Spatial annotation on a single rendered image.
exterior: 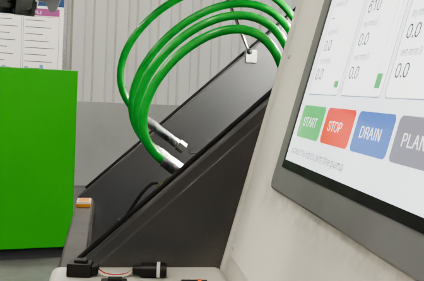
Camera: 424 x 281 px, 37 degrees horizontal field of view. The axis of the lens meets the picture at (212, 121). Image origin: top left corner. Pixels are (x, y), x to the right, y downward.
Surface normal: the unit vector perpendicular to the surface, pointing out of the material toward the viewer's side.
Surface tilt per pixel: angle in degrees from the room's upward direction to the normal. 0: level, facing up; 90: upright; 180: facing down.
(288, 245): 76
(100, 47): 90
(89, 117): 90
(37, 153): 90
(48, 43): 90
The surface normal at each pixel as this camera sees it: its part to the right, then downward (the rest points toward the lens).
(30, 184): 0.34, 0.07
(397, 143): -0.95, -0.27
